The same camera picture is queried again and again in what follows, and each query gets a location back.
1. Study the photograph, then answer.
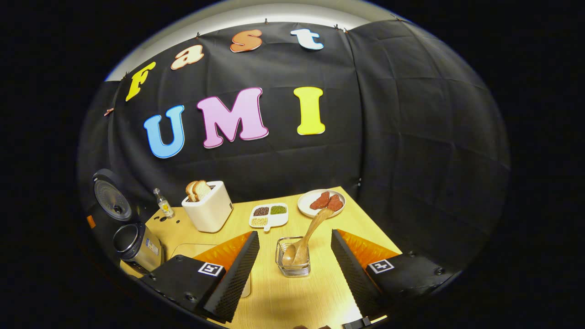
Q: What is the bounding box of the white toaster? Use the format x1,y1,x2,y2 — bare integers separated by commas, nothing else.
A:
181,180,234,233

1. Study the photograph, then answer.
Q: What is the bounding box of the dark grey rice cooker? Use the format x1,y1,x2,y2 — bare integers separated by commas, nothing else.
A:
85,168,165,275

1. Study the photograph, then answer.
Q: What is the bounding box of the small glass bottle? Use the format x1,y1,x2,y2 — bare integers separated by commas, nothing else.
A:
153,188,175,218

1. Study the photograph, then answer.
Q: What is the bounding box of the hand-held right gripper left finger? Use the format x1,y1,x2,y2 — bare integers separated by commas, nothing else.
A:
142,231,261,323

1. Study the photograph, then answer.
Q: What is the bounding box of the wooden spoon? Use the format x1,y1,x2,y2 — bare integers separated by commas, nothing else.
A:
282,208,335,267

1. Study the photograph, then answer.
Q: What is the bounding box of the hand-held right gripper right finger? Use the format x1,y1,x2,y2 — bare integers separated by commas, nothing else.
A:
331,228,457,318

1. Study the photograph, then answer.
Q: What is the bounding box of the white rice container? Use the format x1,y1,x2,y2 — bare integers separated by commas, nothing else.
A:
170,243,252,298

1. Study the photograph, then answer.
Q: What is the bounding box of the white round plate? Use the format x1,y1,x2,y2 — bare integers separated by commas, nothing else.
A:
297,189,346,218

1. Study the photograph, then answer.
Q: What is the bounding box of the white divided bean dish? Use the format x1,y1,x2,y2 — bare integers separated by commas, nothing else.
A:
249,203,289,232

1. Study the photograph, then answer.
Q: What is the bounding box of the metal wire chopstick holder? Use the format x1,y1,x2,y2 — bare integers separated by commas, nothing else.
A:
275,236,311,278

